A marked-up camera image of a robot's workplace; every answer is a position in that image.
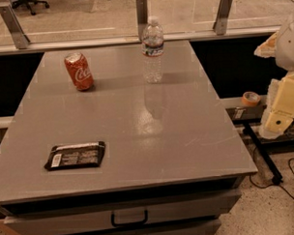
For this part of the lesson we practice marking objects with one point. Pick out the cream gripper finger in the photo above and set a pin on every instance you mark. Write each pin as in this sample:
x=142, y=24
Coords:
x=279, y=113
x=268, y=48

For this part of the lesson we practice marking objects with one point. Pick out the clear plastic water bottle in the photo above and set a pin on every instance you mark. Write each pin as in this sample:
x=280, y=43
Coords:
x=152, y=50

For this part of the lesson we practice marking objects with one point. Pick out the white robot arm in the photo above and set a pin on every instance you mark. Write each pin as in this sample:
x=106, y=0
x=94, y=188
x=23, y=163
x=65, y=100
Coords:
x=285, y=46

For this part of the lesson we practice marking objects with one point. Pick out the black rxbar chocolate wrapper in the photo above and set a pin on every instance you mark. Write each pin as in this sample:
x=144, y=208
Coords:
x=86, y=155

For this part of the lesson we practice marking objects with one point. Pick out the orange tape roll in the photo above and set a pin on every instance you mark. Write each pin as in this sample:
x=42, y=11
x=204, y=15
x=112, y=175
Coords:
x=250, y=99

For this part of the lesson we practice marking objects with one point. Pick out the black metal stand leg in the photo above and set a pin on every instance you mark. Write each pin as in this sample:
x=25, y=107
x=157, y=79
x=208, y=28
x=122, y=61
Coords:
x=277, y=178

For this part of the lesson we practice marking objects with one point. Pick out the upper grey drawer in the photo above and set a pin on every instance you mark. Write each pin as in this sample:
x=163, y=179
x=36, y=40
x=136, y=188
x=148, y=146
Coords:
x=190, y=206

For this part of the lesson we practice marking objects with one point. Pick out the grey drawer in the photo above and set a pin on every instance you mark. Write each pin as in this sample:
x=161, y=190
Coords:
x=190, y=227
x=190, y=206

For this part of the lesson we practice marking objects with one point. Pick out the lower grey drawer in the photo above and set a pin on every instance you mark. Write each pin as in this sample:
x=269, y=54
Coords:
x=190, y=227

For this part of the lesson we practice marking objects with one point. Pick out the red Coca-Cola can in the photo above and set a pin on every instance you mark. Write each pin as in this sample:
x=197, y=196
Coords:
x=78, y=70

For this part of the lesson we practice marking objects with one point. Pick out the black office chair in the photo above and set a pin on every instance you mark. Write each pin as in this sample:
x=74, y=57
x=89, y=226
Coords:
x=28, y=3

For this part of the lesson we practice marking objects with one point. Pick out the right metal bracket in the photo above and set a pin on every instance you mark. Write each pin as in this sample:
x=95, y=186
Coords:
x=220, y=25

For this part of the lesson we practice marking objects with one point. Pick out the metal bracket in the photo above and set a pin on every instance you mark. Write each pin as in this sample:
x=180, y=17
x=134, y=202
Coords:
x=220, y=25
x=14, y=27
x=141, y=16

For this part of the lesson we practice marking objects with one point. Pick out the middle metal bracket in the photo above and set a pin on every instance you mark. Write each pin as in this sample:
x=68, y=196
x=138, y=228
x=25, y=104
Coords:
x=141, y=16

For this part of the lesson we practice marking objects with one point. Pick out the black drawer handle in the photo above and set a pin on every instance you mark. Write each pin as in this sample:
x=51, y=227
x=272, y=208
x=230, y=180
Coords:
x=129, y=218

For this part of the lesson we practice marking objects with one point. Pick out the left metal bracket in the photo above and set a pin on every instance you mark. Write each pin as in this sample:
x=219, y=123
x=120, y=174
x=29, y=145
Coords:
x=14, y=27

